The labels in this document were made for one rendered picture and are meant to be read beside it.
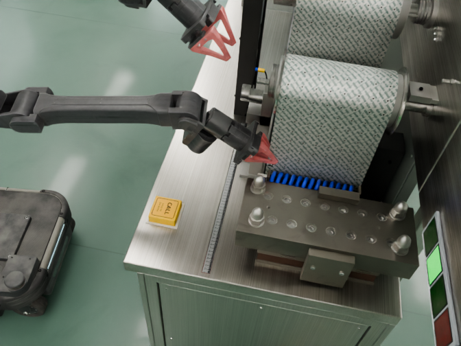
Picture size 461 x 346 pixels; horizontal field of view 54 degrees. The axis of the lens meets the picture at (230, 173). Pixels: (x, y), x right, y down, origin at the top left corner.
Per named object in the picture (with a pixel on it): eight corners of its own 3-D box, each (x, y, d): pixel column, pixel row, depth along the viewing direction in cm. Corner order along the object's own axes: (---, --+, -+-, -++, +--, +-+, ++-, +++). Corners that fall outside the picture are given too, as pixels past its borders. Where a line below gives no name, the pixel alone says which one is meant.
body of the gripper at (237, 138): (239, 167, 106) (213, 150, 104) (245, 137, 113) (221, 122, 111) (255, 152, 102) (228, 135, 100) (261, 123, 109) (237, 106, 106)
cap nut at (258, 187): (251, 181, 109) (253, 169, 106) (266, 184, 109) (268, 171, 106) (249, 193, 107) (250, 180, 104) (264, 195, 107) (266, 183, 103)
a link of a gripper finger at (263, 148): (267, 176, 111) (236, 156, 108) (271, 156, 115) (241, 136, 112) (285, 162, 106) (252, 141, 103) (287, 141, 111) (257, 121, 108)
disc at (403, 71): (383, 99, 108) (406, 51, 96) (385, 100, 108) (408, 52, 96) (383, 147, 100) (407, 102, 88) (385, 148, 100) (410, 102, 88)
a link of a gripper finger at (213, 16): (219, 66, 95) (185, 34, 92) (226, 47, 100) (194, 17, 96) (241, 47, 91) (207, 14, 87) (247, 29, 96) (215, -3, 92)
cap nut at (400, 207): (388, 206, 107) (395, 195, 103) (404, 209, 106) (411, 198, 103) (389, 219, 104) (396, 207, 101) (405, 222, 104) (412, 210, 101)
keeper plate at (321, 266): (300, 272, 107) (309, 247, 99) (342, 280, 106) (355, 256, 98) (299, 281, 106) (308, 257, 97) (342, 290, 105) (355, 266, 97)
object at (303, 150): (265, 172, 114) (275, 117, 100) (358, 189, 112) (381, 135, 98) (265, 174, 114) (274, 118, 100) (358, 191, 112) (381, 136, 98)
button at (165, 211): (156, 200, 120) (156, 195, 118) (182, 205, 119) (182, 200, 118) (148, 222, 115) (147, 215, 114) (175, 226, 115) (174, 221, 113)
